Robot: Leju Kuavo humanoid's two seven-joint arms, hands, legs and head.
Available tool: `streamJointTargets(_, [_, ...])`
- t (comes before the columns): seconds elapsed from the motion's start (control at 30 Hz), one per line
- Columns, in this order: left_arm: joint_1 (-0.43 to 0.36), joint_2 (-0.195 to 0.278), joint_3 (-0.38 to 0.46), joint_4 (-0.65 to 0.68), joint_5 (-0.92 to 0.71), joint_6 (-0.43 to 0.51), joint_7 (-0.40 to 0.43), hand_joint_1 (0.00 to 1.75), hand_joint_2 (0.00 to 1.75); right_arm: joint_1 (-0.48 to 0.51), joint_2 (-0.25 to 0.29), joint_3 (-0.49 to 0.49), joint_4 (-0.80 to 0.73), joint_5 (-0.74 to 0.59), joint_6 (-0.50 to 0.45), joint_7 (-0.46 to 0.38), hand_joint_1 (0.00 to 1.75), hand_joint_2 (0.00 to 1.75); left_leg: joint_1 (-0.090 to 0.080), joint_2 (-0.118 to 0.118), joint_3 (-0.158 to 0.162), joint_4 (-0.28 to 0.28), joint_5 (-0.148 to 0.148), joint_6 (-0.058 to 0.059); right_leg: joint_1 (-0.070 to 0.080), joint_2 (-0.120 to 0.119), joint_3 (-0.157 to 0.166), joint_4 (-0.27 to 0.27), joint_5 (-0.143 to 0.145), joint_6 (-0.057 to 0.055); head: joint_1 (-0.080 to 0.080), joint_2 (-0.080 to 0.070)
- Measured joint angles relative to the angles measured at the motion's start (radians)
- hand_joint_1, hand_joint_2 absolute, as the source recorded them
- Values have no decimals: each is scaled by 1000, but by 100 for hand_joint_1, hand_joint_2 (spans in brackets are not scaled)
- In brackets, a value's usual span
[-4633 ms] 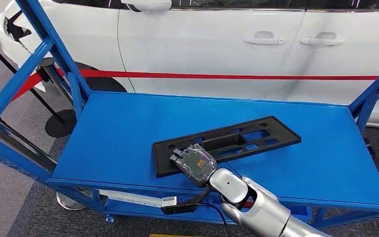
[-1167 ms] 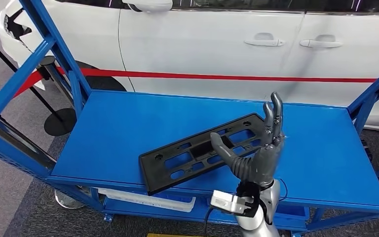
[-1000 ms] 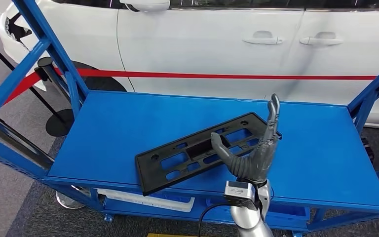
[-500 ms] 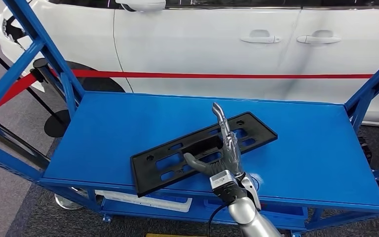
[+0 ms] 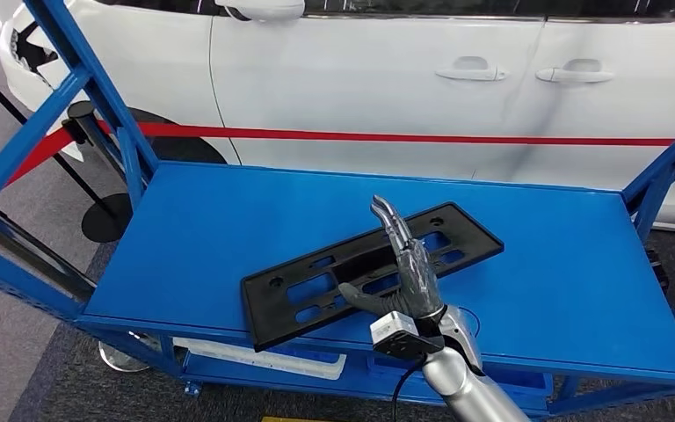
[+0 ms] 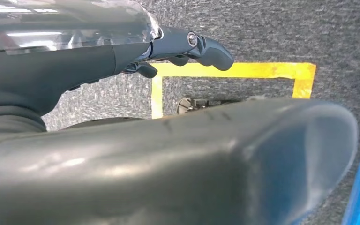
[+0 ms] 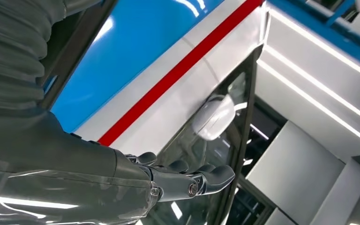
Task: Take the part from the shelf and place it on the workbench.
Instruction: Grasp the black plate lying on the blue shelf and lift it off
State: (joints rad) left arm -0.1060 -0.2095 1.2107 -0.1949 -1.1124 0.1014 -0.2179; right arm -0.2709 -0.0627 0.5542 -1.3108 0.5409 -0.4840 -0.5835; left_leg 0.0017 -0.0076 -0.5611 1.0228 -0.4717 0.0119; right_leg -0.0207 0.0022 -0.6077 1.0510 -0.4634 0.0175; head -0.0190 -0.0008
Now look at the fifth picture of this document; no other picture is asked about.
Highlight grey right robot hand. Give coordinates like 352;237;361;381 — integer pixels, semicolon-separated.
337;194;446;320

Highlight black plastic plate frame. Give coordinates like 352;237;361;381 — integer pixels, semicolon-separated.
240;201;505;353

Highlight blue metal shelf rack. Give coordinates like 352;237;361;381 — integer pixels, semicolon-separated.
0;0;675;422

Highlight blue plastic bin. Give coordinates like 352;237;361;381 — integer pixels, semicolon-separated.
290;348;345;365

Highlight red barrier belt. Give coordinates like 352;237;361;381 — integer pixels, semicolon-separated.
5;119;675;187

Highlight white plastic bin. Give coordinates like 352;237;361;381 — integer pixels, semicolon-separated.
172;336;349;382

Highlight white car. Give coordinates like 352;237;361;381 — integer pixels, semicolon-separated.
0;0;675;234

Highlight black car wheel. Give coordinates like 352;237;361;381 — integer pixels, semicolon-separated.
127;107;228;166

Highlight white car side mirror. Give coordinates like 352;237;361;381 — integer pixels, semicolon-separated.
214;0;307;23

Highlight car headlight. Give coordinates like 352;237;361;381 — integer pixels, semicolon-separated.
8;20;59;74

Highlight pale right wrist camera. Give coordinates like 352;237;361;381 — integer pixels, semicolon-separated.
370;310;447;360

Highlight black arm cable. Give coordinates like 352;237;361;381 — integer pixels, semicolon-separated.
391;358;426;422

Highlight white car door handle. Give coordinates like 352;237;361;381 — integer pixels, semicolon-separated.
434;55;511;83
533;58;615;84

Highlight black stanchion post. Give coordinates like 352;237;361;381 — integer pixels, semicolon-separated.
0;53;134;244

